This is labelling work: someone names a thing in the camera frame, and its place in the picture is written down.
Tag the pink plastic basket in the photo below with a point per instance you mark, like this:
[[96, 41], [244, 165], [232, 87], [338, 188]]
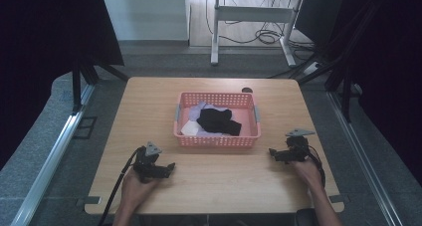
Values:
[[247, 118]]

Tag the aluminium floor rail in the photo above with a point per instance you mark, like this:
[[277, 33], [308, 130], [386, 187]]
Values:
[[361, 156], [49, 164]]

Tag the white cloth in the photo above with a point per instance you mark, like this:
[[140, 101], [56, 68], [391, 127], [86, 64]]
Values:
[[189, 128]]

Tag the person's right hand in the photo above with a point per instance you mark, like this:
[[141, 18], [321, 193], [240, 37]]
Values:
[[308, 173]]

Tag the grey table edge bracket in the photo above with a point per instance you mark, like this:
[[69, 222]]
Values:
[[89, 200], [338, 198]]

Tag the black curtain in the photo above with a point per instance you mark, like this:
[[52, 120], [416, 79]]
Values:
[[388, 70], [46, 53]]

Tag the person's left hand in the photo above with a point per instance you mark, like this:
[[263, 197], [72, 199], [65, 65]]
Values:
[[134, 189]]

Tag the white power strip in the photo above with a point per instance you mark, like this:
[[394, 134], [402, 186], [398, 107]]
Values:
[[312, 67]]

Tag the black metal stand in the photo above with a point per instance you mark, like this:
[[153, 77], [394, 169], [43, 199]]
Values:
[[84, 76]]

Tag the dark round table grommet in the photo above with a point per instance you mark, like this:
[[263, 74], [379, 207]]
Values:
[[247, 90]]

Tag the white metal desk frame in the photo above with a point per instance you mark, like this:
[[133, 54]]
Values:
[[252, 14]]

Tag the black cloth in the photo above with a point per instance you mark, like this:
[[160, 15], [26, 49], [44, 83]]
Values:
[[217, 121]]

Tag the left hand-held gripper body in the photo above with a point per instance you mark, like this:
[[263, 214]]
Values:
[[148, 159]]

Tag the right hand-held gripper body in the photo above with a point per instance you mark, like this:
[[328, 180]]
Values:
[[296, 148]]

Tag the black seat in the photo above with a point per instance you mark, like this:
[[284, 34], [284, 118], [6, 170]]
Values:
[[307, 217]]

